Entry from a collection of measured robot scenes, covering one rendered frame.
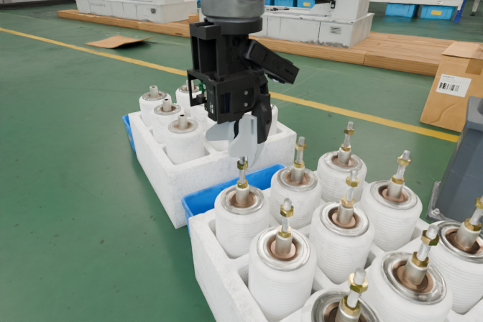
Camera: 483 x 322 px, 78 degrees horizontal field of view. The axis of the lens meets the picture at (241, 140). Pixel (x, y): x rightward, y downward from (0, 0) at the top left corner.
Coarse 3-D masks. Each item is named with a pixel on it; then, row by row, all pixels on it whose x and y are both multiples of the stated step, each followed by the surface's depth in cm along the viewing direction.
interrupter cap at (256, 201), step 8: (224, 192) 52; (232, 192) 53; (256, 192) 53; (224, 200) 51; (232, 200) 51; (256, 200) 51; (224, 208) 49; (232, 208) 49; (240, 208) 49; (248, 208) 49; (256, 208) 49
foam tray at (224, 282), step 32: (192, 224) 56; (416, 224) 56; (224, 256) 50; (224, 288) 46; (320, 288) 46; (224, 320) 52; (256, 320) 41; (288, 320) 41; (448, 320) 41; (480, 320) 41
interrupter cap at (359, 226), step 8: (328, 208) 49; (336, 208) 49; (320, 216) 47; (328, 216) 48; (352, 216) 48; (360, 216) 47; (328, 224) 46; (336, 224) 46; (344, 224) 46; (352, 224) 46; (360, 224) 46; (368, 224) 46; (336, 232) 45; (344, 232) 45; (352, 232) 45; (360, 232) 44
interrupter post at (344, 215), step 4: (340, 204) 46; (340, 208) 46; (344, 208) 45; (348, 208) 45; (352, 208) 45; (340, 212) 46; (344, 212) 46; (348, 212) 45; (352, 212) 46; (336, 216) 48; (340, 216) 46; (344, 216) 46; (348, 216) 46; (340, 220) 47; (344, 220) 46; (348, 220) 46
